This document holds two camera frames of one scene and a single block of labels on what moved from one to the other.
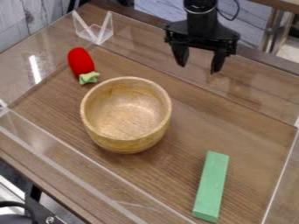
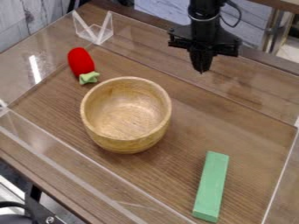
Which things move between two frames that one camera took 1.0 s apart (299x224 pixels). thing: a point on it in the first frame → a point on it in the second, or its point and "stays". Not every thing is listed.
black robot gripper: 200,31 → 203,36
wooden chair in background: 278,26 stays
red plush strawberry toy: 81,65 stays
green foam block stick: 207,206 stays
